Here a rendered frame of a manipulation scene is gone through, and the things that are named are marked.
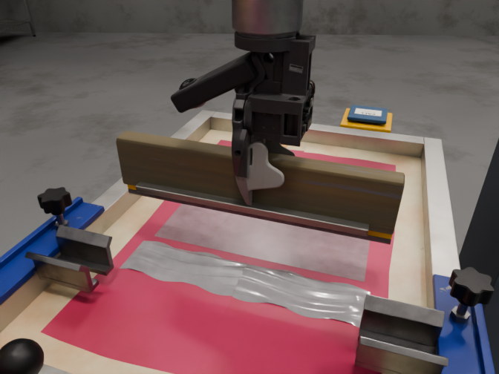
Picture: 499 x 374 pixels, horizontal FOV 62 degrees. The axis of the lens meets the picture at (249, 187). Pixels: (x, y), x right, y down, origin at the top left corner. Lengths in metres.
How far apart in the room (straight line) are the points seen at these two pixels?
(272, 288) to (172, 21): 6.96
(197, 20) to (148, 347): 6.95
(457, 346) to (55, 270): 0.49
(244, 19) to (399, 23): 7.14
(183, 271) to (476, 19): 7.56
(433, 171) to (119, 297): 0.61
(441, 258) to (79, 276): 0.49
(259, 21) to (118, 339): 0.40
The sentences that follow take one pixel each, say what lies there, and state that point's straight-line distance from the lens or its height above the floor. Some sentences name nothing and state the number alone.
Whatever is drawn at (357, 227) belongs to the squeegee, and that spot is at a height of 1.08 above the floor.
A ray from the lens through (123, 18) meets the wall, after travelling 7.63.
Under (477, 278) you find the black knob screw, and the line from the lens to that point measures 0.53.
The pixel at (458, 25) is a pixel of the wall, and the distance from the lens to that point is 7.88.
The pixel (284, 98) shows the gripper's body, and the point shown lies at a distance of 0.47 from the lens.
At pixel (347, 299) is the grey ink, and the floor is 0.96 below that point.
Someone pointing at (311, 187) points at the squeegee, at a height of 1.11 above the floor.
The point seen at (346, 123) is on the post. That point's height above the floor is 0.95.
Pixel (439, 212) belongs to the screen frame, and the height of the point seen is 0.99.
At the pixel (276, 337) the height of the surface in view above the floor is 0.95.
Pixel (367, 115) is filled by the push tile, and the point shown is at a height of 0.97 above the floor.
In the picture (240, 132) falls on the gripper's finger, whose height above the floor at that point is 1.19.
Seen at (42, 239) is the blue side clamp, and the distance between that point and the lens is 0.68.
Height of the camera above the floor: 1.38
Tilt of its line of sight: 31 degrees down
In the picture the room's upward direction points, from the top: straight up
